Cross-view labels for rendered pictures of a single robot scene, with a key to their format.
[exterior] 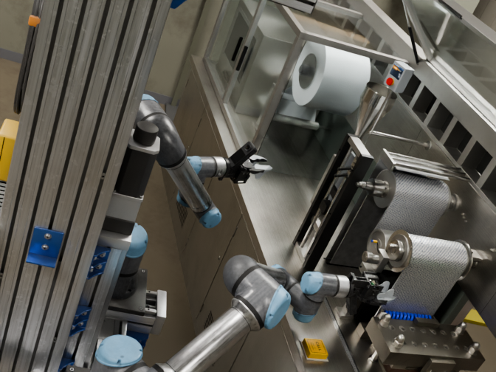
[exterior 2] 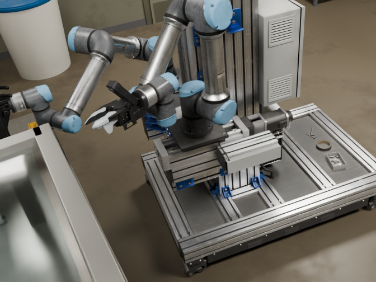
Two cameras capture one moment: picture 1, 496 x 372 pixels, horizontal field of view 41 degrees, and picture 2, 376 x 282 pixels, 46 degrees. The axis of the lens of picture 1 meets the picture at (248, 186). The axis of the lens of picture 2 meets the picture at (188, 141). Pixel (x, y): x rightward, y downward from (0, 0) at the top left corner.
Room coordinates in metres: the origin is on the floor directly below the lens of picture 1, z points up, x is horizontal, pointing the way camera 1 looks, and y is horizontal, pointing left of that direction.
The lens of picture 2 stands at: (3.37, 0.32, 2.02)
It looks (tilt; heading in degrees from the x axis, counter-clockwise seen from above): 38 degrees down; 183
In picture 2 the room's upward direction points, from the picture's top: 8 degrees counter-clockwise
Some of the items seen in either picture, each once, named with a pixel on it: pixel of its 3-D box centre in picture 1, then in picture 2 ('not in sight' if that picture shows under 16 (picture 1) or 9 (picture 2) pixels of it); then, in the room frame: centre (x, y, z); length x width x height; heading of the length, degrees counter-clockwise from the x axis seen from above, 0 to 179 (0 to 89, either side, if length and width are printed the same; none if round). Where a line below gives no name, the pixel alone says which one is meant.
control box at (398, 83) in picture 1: (397, 76); not in sight; (2.47, -0.36, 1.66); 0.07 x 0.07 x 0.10; 42
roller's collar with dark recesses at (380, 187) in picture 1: (377, 187); not in sight; (2.18, -0.44, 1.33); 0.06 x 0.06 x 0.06; 26
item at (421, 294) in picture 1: (417, 295); not in sight; (1.97, -0.70, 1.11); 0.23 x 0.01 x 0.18; 116
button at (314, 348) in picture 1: (314, 348); (37, 126); (1.72, -0.42, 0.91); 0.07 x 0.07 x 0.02; 26
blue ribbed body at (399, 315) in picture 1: (407, 317); not in sight; (1.94, -0.71, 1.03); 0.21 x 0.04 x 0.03; 116
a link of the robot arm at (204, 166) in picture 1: (198, 167); (161, 87); (2.01, 0.19, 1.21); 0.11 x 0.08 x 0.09; 133
